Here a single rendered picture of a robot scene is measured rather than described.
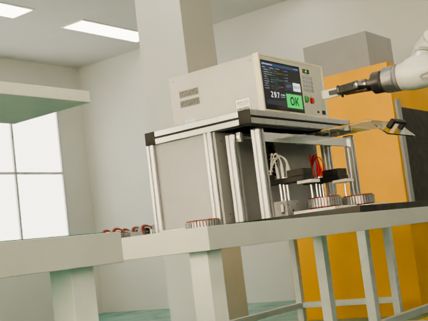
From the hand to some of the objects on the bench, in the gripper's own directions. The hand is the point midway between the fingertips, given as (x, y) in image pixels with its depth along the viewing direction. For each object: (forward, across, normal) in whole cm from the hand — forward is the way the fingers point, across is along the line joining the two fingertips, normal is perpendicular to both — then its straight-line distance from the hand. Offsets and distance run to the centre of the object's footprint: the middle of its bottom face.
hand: (330, 93), depth 280 cm
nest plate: (-3, -20, -41) cm, 46 cm away
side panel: (+37, -41, -43) cm, 70 cm away
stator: (-3, +4, -40) cm, 40 cm away
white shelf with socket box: (+55, -99, -43) cm, 121 cm away
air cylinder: (+12, -20, -41) cm, 48 cm away
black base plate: (-2, -8, -43) cm, 44 cm away
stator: (-3, -20, -40) cm, 45 cm away
